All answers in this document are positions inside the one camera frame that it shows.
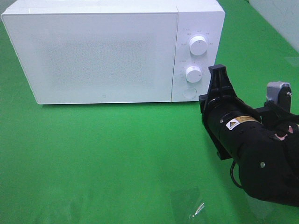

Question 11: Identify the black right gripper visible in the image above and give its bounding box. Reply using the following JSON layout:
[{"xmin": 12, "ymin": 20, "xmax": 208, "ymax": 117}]
[{"xmin": 199, "ymin": 64, "xmax": 262, "ymax": 161}]

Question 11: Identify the clear tape patch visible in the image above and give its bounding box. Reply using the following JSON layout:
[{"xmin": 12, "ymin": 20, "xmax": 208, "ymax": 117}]
[{"xmin": 171, "ymin": 187, "xmax": 208, "ymax": 224}]

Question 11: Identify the white microwave oven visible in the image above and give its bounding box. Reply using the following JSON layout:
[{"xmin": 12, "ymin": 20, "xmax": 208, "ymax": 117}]
[{"xmin": 1, "ymin": 0, "xmax": 225, "ymax": 102}]

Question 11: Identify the lower white microwave knob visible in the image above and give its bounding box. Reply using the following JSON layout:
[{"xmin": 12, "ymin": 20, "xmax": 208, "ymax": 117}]
[{"xmin": 185, "ymin": 66, "xmax": 202, "ymax": 83}]

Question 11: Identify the white microwave door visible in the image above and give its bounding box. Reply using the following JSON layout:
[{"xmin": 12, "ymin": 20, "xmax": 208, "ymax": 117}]
[{"xmin": 2, "ymin": 13, "xmax": 178, "ymax": 104}]

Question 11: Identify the upper white microwave knob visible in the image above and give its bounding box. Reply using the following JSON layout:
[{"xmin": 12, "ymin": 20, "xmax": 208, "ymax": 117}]
[{"xmin": 189, "ymin": 35, "xmax": 208, "ymax": 56}]

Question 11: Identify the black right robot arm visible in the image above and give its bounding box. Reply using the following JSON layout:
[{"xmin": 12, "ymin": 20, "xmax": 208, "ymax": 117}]
[{"xmin": 199, "ymin": 64, "xmax": 299, "ymax": 207}]

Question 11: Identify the white microwave knob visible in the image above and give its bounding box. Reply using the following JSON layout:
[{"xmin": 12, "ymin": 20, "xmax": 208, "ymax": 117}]
[
  {"xmin": 185, "ymin": 66, "xmax": 202, "ymax": 83},
  {"xmin": 189, "ymin": 35, "xmax": 208, "ymax": 56}
]

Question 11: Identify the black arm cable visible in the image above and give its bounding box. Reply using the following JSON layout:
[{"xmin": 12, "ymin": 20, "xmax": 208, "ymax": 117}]
[{"xmin": 230, "ymin": 160, "xmax": 243, "ymax": 188}]

